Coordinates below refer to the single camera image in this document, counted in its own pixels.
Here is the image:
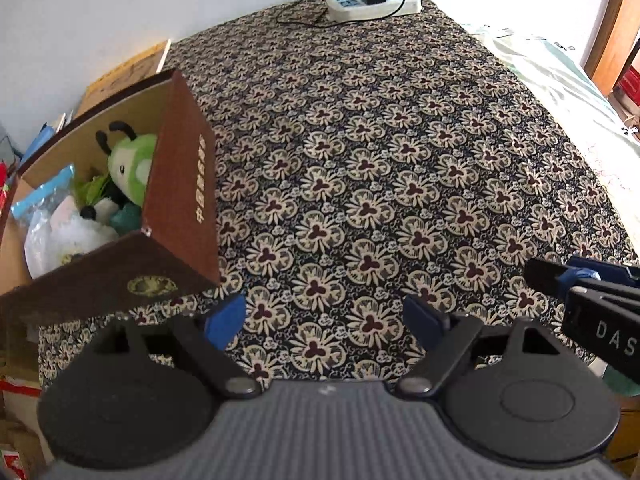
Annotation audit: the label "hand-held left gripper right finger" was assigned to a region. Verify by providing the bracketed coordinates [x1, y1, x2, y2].
[397, 293, 595, 402]

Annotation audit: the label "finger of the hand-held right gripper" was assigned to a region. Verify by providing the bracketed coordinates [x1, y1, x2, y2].
[567, 255, 640, 288]
[524, 257, 640, 311]

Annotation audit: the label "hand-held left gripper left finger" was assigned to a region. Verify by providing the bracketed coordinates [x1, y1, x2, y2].
[92, 293, 262, 401]

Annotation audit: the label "brown cardboard box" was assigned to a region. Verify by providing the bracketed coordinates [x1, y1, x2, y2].
[0, 69, 223, 326]

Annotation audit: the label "teal fluffy cloth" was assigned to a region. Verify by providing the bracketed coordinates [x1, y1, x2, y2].
[110, 202, 143, 235]

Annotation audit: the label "black and white plush toy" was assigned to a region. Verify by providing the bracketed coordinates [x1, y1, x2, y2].
[80, 185, 132, 222]

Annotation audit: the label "white fluffy bundle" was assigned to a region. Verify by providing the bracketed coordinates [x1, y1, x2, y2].
[25, 207, 121, 281]

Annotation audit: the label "green plush toy black antennae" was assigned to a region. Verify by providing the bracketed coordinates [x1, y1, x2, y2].
[95, 120, 160, 201]

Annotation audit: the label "green leafy cloth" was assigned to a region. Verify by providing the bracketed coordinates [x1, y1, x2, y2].
[75, 172, 111, 201]

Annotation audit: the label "dark green clothing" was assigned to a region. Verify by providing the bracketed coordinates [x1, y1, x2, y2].
[602, 362, 640, 413]

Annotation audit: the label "floral patterned blanket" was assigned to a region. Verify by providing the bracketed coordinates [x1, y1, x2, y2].
[37, 0, 640, 391]

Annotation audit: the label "light green bedsheet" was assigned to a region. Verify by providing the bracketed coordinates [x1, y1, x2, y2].
[460, 22, 640, 201]

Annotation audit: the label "red box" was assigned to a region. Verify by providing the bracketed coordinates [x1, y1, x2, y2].
[612, 67, 640, 108]

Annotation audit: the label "cardboard carton with red tape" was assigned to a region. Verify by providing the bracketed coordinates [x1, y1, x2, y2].
[0, 320, 51, 480]

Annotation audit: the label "yellow book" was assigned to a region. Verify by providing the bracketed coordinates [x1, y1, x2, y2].
[75, 39, 172, 118]

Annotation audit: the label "white power strip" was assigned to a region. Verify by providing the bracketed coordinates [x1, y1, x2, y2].
[326, 0, 422, 22]

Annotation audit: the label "wooden door frame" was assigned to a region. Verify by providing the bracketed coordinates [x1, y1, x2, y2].
[585, 0, 640, 96]

